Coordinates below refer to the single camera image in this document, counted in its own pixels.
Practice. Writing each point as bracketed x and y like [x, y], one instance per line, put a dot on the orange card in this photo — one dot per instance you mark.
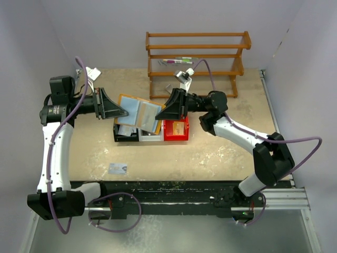
[178, 128]
[146, 116]

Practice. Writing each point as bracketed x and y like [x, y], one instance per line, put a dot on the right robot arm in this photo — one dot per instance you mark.
[271, 156]

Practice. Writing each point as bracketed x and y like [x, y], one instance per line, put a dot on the wooden shelf rack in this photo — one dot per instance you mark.
[236, 68]

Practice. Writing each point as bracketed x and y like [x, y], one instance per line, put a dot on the red plastic bin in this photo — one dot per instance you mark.
[168, 132]

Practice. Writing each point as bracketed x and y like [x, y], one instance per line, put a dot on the orange card in bin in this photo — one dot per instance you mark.
[178, 128]

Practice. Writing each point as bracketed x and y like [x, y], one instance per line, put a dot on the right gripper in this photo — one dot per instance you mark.
[177, 106]

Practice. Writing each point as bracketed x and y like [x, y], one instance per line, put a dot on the orange leather card holder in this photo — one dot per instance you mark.
[132, 104]

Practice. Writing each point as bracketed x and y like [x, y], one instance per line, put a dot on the markers on shelf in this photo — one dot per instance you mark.
[178, 60]

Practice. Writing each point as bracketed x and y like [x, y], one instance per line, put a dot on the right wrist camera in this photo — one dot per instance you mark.
[184, 78]

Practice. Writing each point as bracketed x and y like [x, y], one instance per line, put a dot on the white cards in bin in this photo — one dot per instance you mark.
[126, 130]

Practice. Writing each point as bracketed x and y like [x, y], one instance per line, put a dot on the white card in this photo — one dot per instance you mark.
[117, 168]

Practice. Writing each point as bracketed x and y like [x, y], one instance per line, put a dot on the black plastic bin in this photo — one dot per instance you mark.
[120, 138]

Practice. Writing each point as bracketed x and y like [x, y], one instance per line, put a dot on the white plastic bin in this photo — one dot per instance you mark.
[145, 136]

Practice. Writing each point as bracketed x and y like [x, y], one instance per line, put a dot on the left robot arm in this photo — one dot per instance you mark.
[55, 196]

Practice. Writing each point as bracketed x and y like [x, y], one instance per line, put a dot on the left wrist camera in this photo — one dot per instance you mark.
[92, 75]

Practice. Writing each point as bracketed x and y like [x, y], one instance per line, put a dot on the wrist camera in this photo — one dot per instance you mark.
[92, 75]
[184, 78]

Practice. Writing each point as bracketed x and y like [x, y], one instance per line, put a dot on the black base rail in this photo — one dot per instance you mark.
[182, 198]

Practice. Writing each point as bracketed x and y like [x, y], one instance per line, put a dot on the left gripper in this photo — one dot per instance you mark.
[105, 107]

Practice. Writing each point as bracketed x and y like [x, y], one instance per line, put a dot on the small grey clip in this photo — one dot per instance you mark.
[169, 88]

